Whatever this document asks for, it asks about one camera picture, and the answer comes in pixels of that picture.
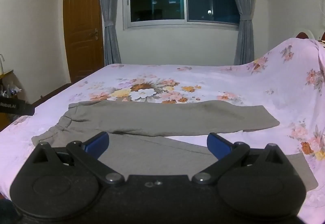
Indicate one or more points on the brown wooden door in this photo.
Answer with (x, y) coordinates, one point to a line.
(81, 31)

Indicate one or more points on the grey towel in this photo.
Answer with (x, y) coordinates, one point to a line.
(165, 117)

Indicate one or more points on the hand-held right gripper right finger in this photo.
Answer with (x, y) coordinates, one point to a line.
(217, 144)

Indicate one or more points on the dark red wooden headboard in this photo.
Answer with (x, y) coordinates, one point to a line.
(302, 35)

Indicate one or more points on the pink floral bed sheet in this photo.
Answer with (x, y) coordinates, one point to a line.
(203, 79)

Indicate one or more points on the grey curtain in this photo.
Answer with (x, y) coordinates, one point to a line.
(243, 10)
(110, 10)

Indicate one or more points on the wooden side table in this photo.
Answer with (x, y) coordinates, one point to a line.
(7, 122)

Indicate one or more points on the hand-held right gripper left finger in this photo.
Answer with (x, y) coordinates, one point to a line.
(97, 143)

